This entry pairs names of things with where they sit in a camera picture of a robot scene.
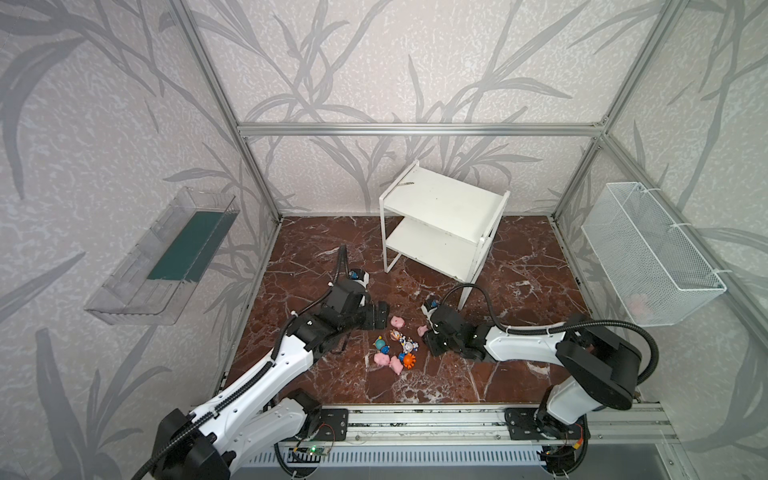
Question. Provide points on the white wire mesh basket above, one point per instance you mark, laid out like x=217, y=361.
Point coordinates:
x=643, y=250

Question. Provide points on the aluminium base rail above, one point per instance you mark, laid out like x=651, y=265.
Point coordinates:
x=486, y=424

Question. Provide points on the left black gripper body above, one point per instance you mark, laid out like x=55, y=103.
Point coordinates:
x=346, y=285

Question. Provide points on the white two-tier shelf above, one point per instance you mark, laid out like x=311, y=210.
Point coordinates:
x=442, y=223

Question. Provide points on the teal hooded Doraemon figure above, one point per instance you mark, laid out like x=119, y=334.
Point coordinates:
x=381, y=345

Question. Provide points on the pink toy in basket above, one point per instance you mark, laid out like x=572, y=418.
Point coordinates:
x=639, y=307

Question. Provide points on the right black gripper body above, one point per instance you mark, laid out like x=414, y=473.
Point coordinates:
x=435, y=336

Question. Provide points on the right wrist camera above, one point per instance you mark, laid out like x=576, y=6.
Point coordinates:
x=429, y=306

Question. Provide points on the orange hooded Doraemon figure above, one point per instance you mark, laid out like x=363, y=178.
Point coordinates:
x=408, y=360

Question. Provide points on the clear plastic wall bin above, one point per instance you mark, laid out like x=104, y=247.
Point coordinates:
x=152, y=285

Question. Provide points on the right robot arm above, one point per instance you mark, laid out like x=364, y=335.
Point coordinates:
x=605, y=359

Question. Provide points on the white hooded Doraemon figure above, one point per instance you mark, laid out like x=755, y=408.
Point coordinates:
x=409, y=346

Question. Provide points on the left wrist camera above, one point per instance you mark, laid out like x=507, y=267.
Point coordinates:
x=360, y=276

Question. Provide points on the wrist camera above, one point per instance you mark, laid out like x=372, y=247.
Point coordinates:
x=360, y=276
x=429, y=306

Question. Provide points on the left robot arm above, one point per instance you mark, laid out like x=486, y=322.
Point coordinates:
x=213, y=440

